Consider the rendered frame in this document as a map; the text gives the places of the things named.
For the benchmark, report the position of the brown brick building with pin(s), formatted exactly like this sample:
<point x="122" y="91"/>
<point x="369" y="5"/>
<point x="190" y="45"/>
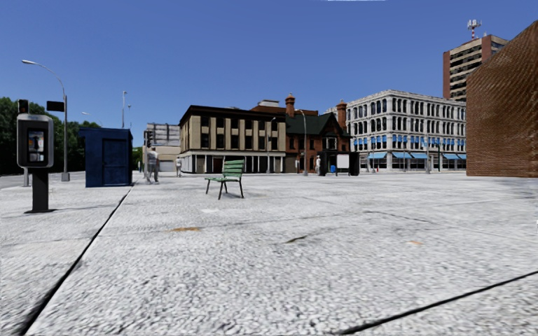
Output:
<point x="504" y="109"/>

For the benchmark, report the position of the beige and dark building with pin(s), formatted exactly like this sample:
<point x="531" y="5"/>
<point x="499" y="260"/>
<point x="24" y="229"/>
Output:
<point x="218" y="134"/>

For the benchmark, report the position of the white stone building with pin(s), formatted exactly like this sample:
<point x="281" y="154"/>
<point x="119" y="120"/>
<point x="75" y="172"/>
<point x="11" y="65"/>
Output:
<point x="403" y="122"/>

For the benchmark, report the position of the red brick building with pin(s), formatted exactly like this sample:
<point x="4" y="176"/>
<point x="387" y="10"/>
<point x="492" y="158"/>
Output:
<point x="313" y="134"/>

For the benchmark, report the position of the grey street lamp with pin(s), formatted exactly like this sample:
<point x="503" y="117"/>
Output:
<point x="304" y="143"/>
<point x="123" y="109"/>
<point x="268" y="147"/>

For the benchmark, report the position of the person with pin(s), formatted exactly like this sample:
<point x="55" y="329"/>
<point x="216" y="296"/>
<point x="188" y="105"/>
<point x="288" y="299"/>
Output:
<point x="317" y="164"/>
<point x="178" y="164"/>
<point x="152" y="164"/>

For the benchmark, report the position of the pale concrete building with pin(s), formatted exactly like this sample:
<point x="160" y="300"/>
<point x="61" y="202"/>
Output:
<point x="164" y="145"/>

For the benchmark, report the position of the black bus shelter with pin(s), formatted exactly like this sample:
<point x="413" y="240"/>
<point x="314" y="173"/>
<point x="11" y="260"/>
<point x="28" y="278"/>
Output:
<point x="343" y="162"/>

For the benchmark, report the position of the green bench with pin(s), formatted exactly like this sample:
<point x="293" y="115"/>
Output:
<point x="231" y="171"/>

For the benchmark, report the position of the traffic light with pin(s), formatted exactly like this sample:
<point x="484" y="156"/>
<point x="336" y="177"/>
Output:
<point x="147" y="147"/>
<point x="23" y="126"/>
<point x="64" y="138"/>

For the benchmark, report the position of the pay phone on a post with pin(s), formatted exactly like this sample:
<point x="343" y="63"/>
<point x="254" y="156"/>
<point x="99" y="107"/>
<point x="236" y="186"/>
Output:
<point x="35" y="143"/>

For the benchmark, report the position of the brown and beige tower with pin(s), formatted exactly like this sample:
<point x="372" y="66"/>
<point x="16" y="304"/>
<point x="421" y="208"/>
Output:
<point x="460" y="67"/>

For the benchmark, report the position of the blue booth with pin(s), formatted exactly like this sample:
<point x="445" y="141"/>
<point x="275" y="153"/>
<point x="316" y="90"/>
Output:
<point x="108" y="157"/>

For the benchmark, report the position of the trees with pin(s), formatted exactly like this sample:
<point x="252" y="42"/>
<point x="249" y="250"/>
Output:
<point x="10" y="134"/>

